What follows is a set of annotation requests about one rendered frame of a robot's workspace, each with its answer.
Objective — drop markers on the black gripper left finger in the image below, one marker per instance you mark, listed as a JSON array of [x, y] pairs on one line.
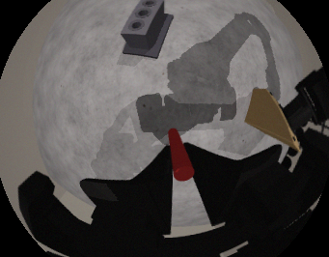
[[151, 190]]

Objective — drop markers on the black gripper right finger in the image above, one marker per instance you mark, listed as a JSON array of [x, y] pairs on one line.
[[219, 179]]

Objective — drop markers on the dark red peg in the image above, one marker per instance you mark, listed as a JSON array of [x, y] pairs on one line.
[[182, 167]]

